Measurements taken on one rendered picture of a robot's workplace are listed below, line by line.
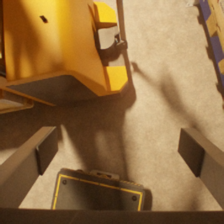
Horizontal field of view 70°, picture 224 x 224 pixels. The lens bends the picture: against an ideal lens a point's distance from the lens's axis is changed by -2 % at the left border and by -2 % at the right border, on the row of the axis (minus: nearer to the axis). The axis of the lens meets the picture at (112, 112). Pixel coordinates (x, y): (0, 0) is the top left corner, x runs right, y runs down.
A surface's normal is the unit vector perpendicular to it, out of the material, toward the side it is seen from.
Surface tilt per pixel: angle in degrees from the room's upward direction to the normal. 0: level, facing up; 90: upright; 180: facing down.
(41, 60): 0
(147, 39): 0
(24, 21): 0
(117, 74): 22
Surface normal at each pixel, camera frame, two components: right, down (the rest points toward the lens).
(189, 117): -0.12, -0.12
